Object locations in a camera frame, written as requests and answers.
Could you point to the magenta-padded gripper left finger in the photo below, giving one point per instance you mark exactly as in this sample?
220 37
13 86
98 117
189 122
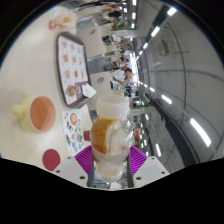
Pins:
83 158

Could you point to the pale yellow mug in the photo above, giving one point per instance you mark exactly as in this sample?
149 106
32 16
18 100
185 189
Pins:
41 114

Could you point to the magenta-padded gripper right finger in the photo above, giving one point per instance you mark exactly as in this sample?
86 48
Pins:
137 159

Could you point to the white paper napkin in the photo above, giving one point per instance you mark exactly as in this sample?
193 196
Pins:
89 90

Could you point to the clear plastic drink bottle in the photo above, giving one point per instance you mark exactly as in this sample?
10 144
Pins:
111 140

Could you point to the beige plastic chair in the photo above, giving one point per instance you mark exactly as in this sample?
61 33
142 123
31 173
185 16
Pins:
90 41
101 90

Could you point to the person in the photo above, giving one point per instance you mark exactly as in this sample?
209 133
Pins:
120 76

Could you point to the flat round red coaster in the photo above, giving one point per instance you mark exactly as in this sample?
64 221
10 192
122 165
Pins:
51 160

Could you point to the ceiling strip lights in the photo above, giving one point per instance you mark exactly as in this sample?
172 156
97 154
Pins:
200 131

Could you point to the ceiling air conditioner unit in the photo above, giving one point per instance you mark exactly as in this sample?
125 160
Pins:
162 47

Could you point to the colourful printed leaflet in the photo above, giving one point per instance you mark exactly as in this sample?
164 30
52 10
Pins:
73 131

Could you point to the clear plastic food bag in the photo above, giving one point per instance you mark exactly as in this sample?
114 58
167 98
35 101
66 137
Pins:
63 20

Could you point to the dark food tray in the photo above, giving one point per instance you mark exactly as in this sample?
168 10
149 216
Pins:
71 66

